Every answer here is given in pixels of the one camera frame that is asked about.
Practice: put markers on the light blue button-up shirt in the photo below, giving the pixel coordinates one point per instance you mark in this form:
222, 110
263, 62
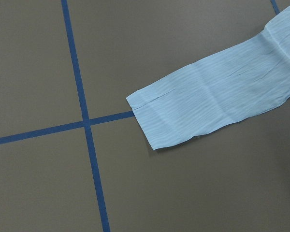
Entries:
227, 87

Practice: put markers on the brown paper table cover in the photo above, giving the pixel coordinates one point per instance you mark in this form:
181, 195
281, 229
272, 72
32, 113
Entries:
68, 138

